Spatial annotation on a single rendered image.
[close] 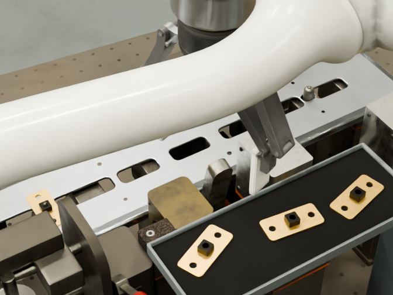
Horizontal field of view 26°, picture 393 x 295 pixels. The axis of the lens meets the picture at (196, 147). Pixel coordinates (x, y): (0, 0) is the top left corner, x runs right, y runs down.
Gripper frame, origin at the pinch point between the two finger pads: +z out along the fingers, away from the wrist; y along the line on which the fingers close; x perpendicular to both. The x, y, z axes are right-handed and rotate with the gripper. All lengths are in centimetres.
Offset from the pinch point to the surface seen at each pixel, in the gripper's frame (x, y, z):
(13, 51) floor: -99, 175, 135
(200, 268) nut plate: 2.8, -0.7, 18.7
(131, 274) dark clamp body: 4.9, 10.0, 27.0
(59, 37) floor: -116, 168, 135
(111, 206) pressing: -7.1, 26.2, 35.0
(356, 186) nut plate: -21.5, -8.9, 17.8
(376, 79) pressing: -62, 9, 35
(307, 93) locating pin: -49, 16, 34
